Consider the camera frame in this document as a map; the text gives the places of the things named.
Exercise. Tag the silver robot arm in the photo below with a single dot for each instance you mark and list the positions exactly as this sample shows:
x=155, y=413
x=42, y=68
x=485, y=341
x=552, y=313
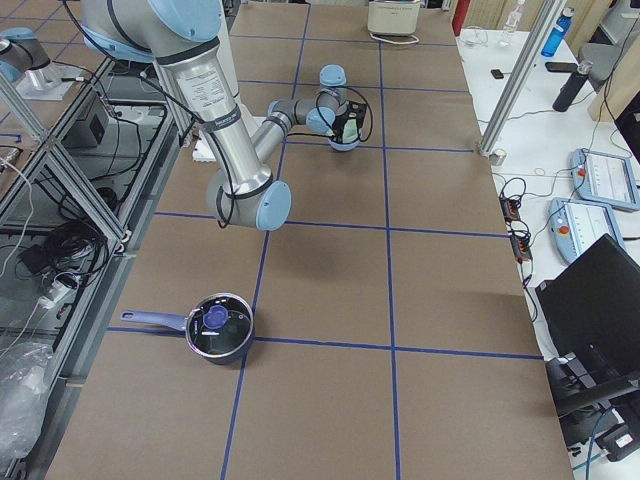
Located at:
x=244, y=192

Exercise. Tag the green bowl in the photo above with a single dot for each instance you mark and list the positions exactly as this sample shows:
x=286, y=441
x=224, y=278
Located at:
x=350, y=131

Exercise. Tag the clear plastic bag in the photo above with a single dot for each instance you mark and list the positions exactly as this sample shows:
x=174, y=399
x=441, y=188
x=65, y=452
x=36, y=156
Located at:
x=25, y=387

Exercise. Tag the silver toaster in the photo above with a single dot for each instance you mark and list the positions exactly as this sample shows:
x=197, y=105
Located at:
x=393, y=18

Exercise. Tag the blue saucepan with lid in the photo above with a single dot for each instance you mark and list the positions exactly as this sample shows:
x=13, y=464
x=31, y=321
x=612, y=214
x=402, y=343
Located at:
x=220, y=328

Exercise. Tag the blue bowl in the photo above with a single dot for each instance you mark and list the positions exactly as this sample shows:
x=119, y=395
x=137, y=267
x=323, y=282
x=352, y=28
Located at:
x=343, y=147

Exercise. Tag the black monitor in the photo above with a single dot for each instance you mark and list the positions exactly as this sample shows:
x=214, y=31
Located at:
x=594, y=302

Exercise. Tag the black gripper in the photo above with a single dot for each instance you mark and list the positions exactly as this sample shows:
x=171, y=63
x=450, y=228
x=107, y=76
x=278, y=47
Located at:
x=342, y=131

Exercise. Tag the blue water bottle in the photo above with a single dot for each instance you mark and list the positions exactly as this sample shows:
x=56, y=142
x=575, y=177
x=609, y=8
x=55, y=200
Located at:
x=558, y=32

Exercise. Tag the near blue teach pendant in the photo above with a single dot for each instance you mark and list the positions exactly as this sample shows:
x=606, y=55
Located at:
x=576, y=225

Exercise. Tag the aluminium frame post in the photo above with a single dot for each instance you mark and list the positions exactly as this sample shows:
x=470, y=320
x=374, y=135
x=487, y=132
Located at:
x=549, y=13

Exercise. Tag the far blue teach pendant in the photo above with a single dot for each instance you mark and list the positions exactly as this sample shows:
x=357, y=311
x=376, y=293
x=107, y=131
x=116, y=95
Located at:
x=605, y=178

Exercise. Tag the blue teach pendant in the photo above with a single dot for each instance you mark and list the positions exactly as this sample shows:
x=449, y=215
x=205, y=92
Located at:
x=605, y=178
x=576, y=225

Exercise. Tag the black water bottle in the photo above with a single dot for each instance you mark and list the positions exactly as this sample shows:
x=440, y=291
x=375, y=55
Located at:
x=569, y=91

